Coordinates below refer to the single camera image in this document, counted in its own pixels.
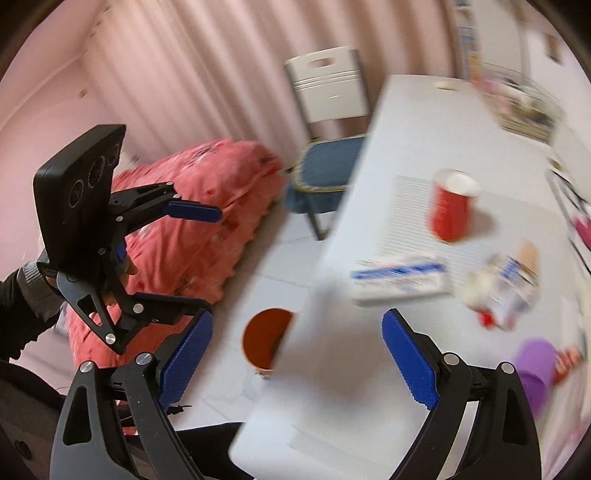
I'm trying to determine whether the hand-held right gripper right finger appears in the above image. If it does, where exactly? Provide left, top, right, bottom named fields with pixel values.
left=381, top=308, right=542, bottom=480

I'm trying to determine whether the white folding chair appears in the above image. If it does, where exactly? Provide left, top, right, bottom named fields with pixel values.
left=284, top=46, right=375, bottom=241

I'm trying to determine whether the red paper cup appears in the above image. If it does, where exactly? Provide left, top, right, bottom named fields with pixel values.
left=428, top=168, right=482, bottom=244

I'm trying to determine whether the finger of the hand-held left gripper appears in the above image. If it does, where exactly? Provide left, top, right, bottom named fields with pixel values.
left=107, top=181, right=223, bottom=252
left=56, top=249, right=214, bottom=356

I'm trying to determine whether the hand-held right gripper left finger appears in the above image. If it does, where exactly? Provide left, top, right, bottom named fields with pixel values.
left=48, top=310, right=214, bottom=480

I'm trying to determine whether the wall poster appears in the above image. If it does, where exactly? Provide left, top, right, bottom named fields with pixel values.
left=455, top=2, right=480, bottom=80

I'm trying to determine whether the clear storage box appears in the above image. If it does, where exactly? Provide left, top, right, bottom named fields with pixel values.
left=475, top=69, right=566, bottom=141

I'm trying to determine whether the pink curtain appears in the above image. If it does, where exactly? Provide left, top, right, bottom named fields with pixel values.
left=81, top=0, right=462, bottom=169

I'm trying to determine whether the blue and white packet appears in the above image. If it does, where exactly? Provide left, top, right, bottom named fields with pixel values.
left=350, top=256, right=451, bottom=304

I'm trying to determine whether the orange bin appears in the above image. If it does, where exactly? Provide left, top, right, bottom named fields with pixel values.
left=242, top=308, right=296, bottom=376

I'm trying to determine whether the person's left forearm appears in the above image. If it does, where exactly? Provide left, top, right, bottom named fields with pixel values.
left=0, top=251, right=65, bottom=361

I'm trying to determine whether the red snack wrapper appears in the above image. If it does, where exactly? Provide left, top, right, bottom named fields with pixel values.
left=551, top=346, right=585, bottom=385

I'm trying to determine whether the purple ribbed cup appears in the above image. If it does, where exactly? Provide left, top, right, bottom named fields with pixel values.
left=512, top=338, right=561, bottom=422

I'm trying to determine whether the crumpled plastic wrapper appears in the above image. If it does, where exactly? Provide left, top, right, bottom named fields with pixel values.
left=489, top=240, right=541, bottom=330

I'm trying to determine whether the red printed blanket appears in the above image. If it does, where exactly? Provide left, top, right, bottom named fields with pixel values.
left=67, top=138, right=287, bottom=435

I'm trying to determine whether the pink device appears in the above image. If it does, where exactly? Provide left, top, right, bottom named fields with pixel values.
left=570, top=215, right=591, bottom=256

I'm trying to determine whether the blue seat cushion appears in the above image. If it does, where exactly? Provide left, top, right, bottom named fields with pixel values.
left=284, top=135, right=369, bottom=214

